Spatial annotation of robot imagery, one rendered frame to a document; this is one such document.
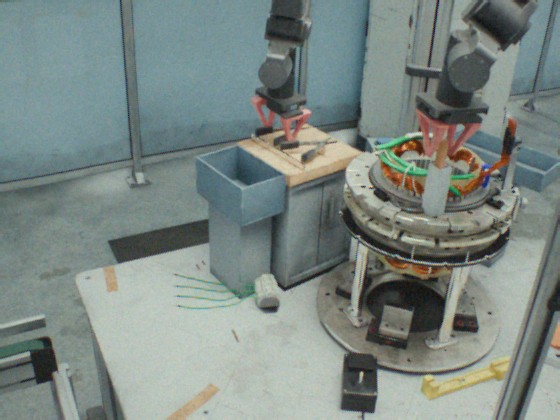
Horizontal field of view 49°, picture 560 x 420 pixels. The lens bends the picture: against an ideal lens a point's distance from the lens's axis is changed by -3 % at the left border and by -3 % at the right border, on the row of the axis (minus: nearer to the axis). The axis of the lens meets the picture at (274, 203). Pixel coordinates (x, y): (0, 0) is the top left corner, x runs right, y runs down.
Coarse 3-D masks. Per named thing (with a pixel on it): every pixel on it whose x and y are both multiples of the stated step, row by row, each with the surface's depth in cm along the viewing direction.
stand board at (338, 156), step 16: (240, 144) 137; (256, 144) 137; (272, 144) 137; (336, 144) 138; (272, 160) 130; (320, 160) 131; (336, 160) 131; (288, 176) 125; (304, 176) 127; (320, 176) 130
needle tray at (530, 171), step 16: (464, 128) 150; (464, 144) 151; (480, 144) 149; (496, 144) 146; (496, 160) 136; (528, 160) 142; (544, 160) 139; (528, 176) 132; (544, 176) 130; (496, 256) 150
